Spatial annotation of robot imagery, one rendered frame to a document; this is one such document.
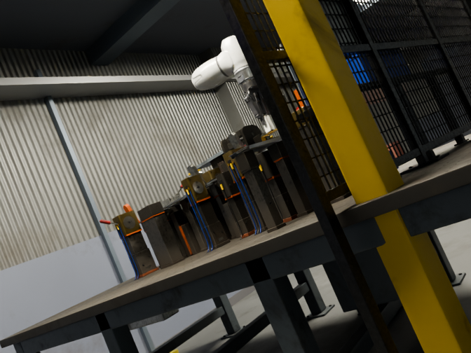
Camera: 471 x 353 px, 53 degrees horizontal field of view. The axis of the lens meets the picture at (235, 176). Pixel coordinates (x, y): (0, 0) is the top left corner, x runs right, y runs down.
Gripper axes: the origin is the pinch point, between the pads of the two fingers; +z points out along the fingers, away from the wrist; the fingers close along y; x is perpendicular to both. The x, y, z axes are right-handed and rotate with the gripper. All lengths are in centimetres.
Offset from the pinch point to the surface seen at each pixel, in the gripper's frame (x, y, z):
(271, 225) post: 15, 40, 39
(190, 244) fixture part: -76, 6, 35
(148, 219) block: -81, 20, 14
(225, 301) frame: -159, -65, 85
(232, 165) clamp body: -4.6, 25.4, 11.9
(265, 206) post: 17, 40, 32
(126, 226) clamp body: -102, 22, 12
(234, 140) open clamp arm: -5.0, 17.9, 2.1
